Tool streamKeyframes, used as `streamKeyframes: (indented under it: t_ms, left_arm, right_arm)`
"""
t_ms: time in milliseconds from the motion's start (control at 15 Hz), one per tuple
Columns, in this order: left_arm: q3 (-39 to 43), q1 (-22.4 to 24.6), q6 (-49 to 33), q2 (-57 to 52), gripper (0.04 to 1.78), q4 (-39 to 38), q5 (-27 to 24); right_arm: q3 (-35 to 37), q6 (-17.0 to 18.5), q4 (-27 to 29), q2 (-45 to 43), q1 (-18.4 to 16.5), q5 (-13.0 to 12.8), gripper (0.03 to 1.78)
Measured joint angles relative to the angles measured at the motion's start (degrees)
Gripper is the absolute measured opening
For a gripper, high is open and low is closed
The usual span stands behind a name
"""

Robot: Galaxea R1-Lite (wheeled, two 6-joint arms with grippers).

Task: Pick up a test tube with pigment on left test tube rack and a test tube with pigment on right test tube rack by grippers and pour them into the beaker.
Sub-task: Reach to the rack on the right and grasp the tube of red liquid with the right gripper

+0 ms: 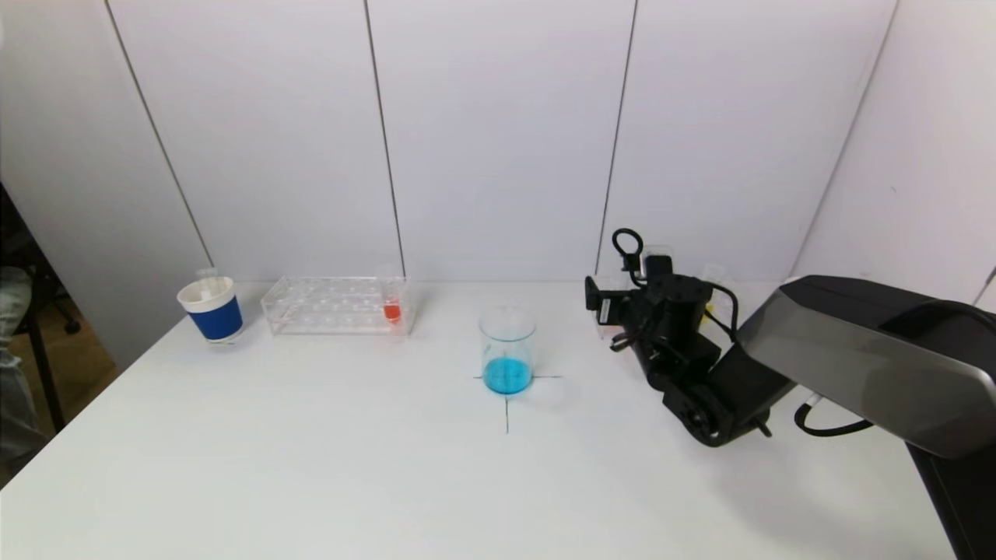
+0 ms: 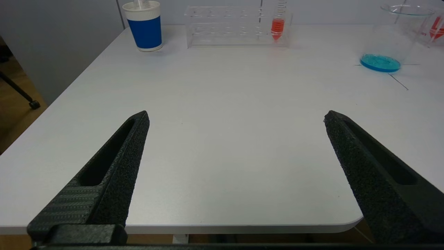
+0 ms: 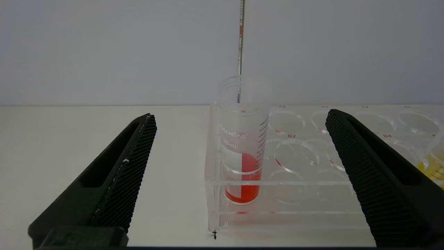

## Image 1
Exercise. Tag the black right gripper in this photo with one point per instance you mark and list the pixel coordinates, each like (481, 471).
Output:
(600, 308)

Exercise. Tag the test tube with blue pigment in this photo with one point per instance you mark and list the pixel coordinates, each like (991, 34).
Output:
(208, 281)

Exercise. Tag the silver and black right arm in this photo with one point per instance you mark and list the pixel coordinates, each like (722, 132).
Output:
(871, 358)

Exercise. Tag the clear glass beaker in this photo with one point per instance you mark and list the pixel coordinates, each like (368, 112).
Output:
(507, 373)

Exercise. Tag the test tube with yellow pigment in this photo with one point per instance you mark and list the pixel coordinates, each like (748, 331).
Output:
(716, 272)

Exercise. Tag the clear acrylic test tube rack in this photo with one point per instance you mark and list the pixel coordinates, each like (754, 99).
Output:
(327, 319)
(743, 307)

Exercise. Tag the test tube with red pigment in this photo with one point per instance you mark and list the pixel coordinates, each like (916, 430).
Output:
(392, 313)

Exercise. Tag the blue and white paper cup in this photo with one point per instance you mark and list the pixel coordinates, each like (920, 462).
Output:
(216, 319)

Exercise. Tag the black tripod stand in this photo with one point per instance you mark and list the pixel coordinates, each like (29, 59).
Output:
(48, 373)

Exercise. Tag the grey crinkled plastic cover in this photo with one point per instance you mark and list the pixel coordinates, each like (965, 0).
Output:
(14, 389)

